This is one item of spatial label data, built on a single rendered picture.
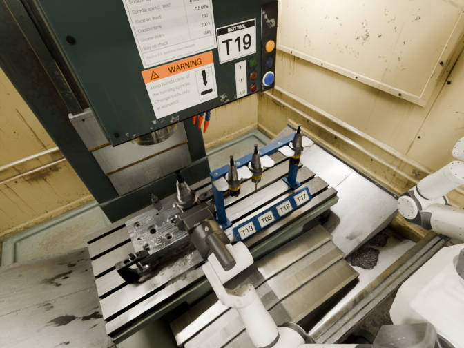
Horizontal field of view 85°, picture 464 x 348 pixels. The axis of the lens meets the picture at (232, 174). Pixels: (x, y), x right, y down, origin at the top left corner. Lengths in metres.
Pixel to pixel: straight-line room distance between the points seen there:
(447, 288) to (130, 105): 0.74
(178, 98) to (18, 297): 1.32
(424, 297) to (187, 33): 0.70
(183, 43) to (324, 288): 1.14
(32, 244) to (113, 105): 1.63
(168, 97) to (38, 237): 1.67
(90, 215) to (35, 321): 0.73
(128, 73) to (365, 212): 1.32
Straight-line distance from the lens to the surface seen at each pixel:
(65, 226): 2.05
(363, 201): 1.56
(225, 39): 0.60
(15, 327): 1.58
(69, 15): 0.51
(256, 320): 0.71
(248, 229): 1.18
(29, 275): 1.71
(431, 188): 0.99
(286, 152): 1.11
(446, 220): 0.97
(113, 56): 0.53
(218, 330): 1.25
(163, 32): 0.55
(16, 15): 1.16
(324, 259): 1.39
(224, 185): 0.98
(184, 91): 0.59
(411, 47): 1.28
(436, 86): 1.28
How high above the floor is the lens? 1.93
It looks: 45 degrees down
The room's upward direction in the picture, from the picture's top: 6 degrees counter-clockwise
